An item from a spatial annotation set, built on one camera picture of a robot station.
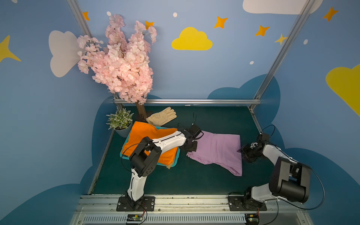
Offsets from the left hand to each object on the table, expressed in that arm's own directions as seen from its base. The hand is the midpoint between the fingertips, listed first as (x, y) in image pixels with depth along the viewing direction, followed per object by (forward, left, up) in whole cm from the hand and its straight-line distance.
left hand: (192, 147), depth 92 cm
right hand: (-2, -34, -2) cm, 34 cm away
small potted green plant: (+11, +47, +11) cm, 50 cm away
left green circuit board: (-39, +31, -5) cm, 50 cm away
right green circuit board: (-38, -31, -7) cm, 50 cm away
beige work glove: (+30, +23, -5) cm, 38 cm away
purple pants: (0, -19, -2) cm, 19 cm away
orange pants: (+7, +36, +7) cm, 38 cm away
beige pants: (-17, +14, +9) cm, 23 cm away
